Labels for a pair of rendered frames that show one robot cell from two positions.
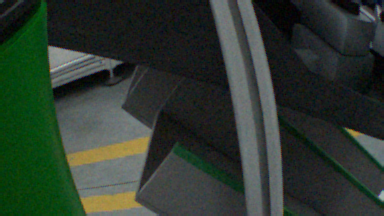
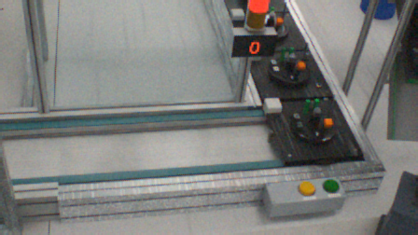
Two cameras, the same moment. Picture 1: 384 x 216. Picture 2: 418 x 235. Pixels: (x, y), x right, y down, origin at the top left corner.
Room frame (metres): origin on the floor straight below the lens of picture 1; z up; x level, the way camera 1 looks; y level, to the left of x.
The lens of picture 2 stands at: (-0.27, -1.14, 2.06)
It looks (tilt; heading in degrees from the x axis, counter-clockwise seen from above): 41 degrees down; 73
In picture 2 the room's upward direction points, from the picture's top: 9 degrees clockwise
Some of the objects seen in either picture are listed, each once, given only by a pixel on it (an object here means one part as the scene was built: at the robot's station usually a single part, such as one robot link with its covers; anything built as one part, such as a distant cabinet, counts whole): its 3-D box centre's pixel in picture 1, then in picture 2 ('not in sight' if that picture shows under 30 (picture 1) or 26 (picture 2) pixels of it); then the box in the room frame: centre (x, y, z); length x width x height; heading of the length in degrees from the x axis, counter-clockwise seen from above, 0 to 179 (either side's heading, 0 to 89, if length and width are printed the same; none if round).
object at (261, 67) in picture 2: not in sight; (290, 62); (0.31, 0.18, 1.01); 0.24 x 0.24 x 0.13; 1
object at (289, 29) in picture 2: not in sight; (271, 20); (0.31, 0.43, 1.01); 0.24 x 0.24 x 0.13; 1
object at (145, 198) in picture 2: not in sight; (229, 188); (0.04, -0.23, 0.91); 0.89 x 0.06 x 0.11; 1
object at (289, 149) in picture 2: not in sight; (312, 130); (0.31, -0.07, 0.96); 0.24 x 0.24 x 0.02; 1
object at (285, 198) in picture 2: not in sight; (304, 196); (0.23, -0.29, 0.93); 0.21 x 0.07 x 0.06; 1
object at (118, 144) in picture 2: not in sight; (209, 143); (0.01, -0.05, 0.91); 0.84 x 0.28 x 0.10; 1
